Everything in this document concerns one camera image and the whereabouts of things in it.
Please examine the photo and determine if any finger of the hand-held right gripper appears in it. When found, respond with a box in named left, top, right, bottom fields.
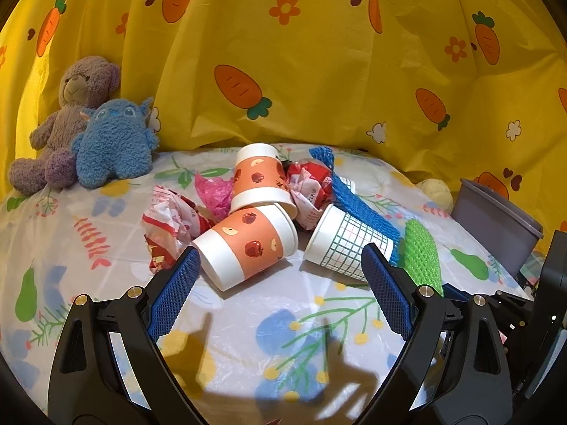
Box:
left=443, top=282, right=534, bottom=341

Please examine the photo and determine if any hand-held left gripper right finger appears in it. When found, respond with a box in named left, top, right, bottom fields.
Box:
left=354, top=243, right=515, bottom=425

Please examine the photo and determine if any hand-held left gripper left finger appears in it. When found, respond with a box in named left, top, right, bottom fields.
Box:
left=48, top=245, right=209, bottom=425

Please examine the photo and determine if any grey plastic bin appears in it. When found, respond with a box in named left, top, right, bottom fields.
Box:
left=451, top=178, right=545, bottom=277

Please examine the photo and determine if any orange apple print paper cup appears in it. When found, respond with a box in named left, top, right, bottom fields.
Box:
left=191, top=204, right=298, bottom=292
left=229, top=143, right=298, bottom=220

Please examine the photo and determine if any green foam net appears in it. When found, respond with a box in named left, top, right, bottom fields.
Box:
left=401, top=219, right=444, bottom=297

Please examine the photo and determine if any green grid paper cup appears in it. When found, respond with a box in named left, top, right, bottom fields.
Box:
left=303, top=204, right=395, bottom=282

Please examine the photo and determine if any crumpled red white wrapper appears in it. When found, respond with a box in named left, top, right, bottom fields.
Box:
left=283, top=158, right=335, bottom=231
left=142, top=185, right=213, bottom=274

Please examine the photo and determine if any blue foam net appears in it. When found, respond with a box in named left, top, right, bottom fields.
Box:
left=308, top=146, right=406, bottom=266

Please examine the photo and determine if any pink plastic bag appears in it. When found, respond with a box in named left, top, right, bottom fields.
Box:
left=194, top=170, right=235, bottom=222

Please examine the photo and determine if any pale yellow plush toy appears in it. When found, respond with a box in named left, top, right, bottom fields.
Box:
left=419, top=178, right=453, bottom=213

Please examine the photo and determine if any blue plush toy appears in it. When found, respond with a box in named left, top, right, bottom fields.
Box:
left=71, top=96, right=160, bottom=189

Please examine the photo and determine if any purple teddy bear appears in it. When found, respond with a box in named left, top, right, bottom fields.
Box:
left=8, top=55, right=122, bottom=196

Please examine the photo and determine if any yellow carrot print cloth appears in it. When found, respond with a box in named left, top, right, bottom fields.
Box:
left=0, top=0, right=567, bottom=249

